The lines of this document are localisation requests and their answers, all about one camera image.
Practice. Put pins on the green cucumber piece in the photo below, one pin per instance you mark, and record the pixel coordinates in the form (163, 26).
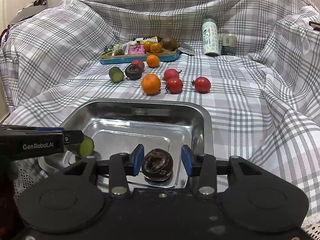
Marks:
(116, 75)
(84, 149)

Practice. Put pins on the green cucumber piece on cloth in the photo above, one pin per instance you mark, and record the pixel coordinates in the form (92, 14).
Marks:
(116, 75)

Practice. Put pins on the red fruit behind mangosteen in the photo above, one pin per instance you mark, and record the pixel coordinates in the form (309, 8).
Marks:
(139, 63)

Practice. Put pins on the green white can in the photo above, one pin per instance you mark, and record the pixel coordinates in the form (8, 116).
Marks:
(228, 44)

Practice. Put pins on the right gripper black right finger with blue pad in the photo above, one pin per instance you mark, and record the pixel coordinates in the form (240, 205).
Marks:
(201, 168)

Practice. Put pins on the dark mangosteen on cloth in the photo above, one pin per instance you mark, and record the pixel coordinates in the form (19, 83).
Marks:
(133, 72)

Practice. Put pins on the brown kiwi fruit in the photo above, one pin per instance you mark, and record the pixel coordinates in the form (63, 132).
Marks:
(169, 43)

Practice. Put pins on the small orange in teal tray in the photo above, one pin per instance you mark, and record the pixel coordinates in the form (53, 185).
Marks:
(156, 48)

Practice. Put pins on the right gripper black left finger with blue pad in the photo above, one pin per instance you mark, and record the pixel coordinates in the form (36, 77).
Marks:
(121, 166)

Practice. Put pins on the pink red fruit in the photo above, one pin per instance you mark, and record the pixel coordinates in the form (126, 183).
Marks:
(169, 73)

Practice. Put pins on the large orange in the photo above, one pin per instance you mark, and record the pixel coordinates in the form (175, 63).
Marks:
(151, 84)

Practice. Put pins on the stainless steel tray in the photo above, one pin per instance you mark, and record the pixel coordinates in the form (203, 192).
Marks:
(120, 125)

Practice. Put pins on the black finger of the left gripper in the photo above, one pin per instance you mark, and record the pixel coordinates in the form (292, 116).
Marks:
(73, 137)

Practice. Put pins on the red tomato middle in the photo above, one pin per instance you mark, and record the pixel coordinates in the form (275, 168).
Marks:
(174, 85)

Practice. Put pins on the teal rectangular tray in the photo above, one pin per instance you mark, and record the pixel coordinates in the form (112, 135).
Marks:
(140, 57)

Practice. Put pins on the red tomato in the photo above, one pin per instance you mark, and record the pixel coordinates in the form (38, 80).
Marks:
(174, 85)
(201, 85)

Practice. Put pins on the small orange near tray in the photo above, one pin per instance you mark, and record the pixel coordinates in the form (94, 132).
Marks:
(152, 61)

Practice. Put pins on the silver foil packet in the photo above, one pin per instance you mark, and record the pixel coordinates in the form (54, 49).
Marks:
(186, 49)

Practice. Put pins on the pink snack packet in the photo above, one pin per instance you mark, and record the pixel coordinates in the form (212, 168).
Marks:
(136, 49)

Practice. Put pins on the green snack packet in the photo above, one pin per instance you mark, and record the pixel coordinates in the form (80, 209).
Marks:
(109, 48)

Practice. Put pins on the grey plaid cloth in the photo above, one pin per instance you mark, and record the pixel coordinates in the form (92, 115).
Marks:
(252, 64)

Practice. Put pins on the white patterned bottle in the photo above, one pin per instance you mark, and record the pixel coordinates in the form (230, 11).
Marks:
(210, 38)

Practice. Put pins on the red tomato right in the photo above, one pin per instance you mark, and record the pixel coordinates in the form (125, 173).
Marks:
(201, 85)

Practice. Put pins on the white lace cloth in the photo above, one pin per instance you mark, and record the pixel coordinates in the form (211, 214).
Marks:
(26, 174)

